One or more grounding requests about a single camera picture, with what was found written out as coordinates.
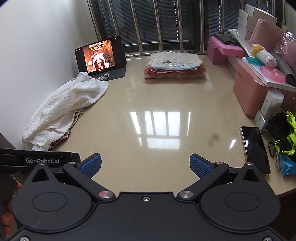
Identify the white plastic jar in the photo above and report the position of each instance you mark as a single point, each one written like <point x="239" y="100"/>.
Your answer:
<point x="272" y="104"/>

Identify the stack of white boxes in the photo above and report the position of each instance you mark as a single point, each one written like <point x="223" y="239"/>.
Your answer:
<point x="252" y="15"/>

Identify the black glove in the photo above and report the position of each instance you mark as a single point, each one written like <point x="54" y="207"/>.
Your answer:
<point x="278" y="129"/>

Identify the smartphone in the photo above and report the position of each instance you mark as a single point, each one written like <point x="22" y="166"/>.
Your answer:
<point x="255" y="150"/>

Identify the floral patterned cloth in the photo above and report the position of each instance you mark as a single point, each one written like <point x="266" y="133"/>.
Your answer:
<point x="76" y="115"/>

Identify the crinkled plastic bag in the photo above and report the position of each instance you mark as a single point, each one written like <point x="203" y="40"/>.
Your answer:
<point x="288" y="46"/>

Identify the teal dish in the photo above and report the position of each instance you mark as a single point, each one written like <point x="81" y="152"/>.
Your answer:
<point x="253" y="61"/>

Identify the blue packet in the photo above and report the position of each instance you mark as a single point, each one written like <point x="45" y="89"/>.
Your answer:
<point x="286" y="164"/>

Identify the row of metal window bars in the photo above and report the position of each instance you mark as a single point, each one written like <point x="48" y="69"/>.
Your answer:
<point x="159" y="23"/>

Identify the large white book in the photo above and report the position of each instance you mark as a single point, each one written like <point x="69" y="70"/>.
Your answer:
<point x="268" y="78"/>

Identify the black notebook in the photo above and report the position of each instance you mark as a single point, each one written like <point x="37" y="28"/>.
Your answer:
<point x="227" y="39"/>

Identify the small white box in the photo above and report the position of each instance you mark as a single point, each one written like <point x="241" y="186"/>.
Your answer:
<point x="260" y="120"/>

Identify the clear plastic wrapper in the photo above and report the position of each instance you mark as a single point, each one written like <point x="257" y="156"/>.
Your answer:
<point x="240" y="39"/>

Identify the window blinds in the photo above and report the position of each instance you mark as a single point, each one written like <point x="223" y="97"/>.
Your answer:
<point x="145" y="20"/>

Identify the pink pouch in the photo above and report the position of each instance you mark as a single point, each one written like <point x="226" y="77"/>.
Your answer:
<point x="266" y="34"/>

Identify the embroidered cream garment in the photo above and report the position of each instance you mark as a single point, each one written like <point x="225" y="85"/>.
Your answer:
<point x="175" y="59"/>

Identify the tablet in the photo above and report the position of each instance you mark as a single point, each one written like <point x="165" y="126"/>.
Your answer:
<point x="99" y="55"/>

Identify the yellow white plush toy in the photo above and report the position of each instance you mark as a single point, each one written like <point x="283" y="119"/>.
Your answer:
<point x="263" y="54"/>

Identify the pink plate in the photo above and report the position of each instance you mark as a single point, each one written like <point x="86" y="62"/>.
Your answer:
<point x="272" y="74"/>

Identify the grey rolled sheet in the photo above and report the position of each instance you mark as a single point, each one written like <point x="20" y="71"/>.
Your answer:
<point x="283" y="63"/>

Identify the person's left hand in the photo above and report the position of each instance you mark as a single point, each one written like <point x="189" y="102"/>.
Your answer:
<point x="5" y="220"/>

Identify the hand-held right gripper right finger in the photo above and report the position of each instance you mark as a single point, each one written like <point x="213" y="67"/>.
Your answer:
<point x="200" y="165"/>

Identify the white crinkled garment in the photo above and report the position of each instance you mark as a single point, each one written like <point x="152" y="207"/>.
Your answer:
<point x="64" y="102"/>

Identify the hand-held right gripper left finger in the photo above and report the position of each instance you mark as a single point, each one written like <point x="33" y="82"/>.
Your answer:
<point x="91" y="165"/>

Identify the black object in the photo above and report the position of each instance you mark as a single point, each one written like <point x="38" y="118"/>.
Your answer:
<point x="291" y="80"/>

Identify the black carabiner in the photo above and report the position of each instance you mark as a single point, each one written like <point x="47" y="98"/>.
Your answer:
<point x="268" y="148"/>

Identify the pink beige folded garment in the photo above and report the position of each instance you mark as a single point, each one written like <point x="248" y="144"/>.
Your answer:
<point x="173" y="77"/>

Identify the bright pink box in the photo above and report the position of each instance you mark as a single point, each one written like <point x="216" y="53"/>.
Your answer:
<point x="231" y="49"/>

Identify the pink storage box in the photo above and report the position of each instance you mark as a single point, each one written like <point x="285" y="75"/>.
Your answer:
<point x="247" y="92"/>

